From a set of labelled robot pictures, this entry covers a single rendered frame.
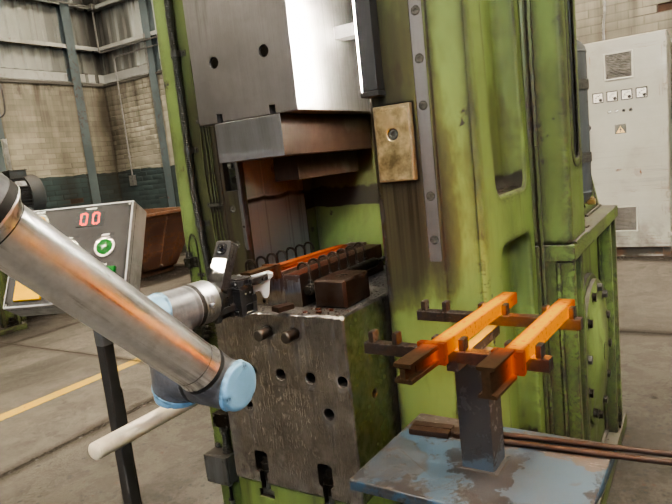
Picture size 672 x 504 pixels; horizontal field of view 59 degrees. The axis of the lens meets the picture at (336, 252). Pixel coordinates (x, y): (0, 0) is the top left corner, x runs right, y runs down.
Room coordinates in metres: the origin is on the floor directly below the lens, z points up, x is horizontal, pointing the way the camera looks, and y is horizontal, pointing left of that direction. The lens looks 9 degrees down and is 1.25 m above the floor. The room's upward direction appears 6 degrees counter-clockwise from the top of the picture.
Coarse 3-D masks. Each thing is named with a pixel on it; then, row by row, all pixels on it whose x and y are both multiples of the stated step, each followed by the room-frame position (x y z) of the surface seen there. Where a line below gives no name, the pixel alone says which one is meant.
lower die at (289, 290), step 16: (336, 256) 1.59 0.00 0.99; (352, 256) 1.58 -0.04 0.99; (368, 256) 1.66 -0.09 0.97; (288, 272) 1.42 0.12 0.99; (304, 272) 1.40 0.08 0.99; (368, 272) 1.65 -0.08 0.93; (272, 288) 1.42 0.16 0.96; (288, 288) 1.39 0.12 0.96; (272, 304) 1.42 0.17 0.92; (304, 304) 1.38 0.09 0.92
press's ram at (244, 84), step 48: (192, 0) 1.49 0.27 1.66; (240, 0) 1.41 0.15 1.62; (288, 0) 1.35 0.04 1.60; (336, 0) 1.53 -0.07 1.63; (192, 48) 1.50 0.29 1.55; (240, 48) 1.42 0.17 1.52; (288, 48) 1.35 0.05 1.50; (336, 48) 1.51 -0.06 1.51; (240, 96) 1.43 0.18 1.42; (288, 96) 1.36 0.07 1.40; (336, 96) 1.49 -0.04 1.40
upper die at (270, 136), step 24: (240, 120) 1.43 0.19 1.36; (264, 120) 1.40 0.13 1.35; (288, 120) 1.40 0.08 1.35; (312, 120) 1.48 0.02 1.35; (336, 120) 1.58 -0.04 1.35; (360, 120) 1.68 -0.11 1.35; (240, 144) 1.44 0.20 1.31; (264, 144) 1.40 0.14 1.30; (288, 144) 1.39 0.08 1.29; (312, 144) 1.47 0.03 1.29; (336, 144) 1.56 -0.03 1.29; (360, 144) 1.67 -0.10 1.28
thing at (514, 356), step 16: (560, 304) 1.03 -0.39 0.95; (544, 320) 0.95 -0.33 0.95; (560, 320) 0.98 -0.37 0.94; (528, 336) 0.88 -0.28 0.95; (544, 336) 0.90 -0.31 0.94; (496, 352) 0.79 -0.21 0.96; (512, 352) 0.79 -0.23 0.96; (528, 352) 0.84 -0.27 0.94; (480, 368) 0.74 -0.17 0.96; (496, 368) 0.74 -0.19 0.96; (512, 368) 0.80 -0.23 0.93; (496, 384) 0.75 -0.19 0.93; (496, 400) 0.73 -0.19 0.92
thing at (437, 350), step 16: (496, 304) 1.08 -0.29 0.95; (512, 304) 1.13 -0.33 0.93; (464, 320) 1.00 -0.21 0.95; (480, 320) 1.00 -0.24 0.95; (448, 336) 0.92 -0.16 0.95; (416, 352) 0.85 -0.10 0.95; (432, 352) 0.85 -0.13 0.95; (448, 352) 0.90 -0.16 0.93; (400, 368) 0.81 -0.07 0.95; (416, 368) 0.83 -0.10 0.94; (432, 368) 0.85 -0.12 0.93
